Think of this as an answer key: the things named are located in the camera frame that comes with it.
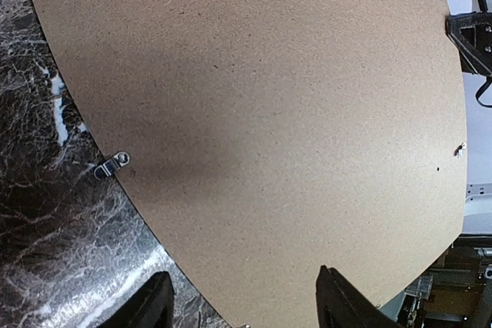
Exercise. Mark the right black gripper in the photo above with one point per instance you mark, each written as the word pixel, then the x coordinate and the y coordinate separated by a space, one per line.
pixel 471 34

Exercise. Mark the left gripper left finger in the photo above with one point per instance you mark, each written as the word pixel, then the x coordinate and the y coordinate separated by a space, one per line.
pixel 152 305

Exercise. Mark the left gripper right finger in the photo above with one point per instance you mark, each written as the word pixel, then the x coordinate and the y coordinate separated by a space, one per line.
pixel 340 304

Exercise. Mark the brown backing board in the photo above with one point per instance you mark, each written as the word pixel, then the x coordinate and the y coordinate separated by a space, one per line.
pixel 268 138

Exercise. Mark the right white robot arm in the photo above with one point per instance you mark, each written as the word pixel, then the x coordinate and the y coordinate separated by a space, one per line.
pixel 477 147

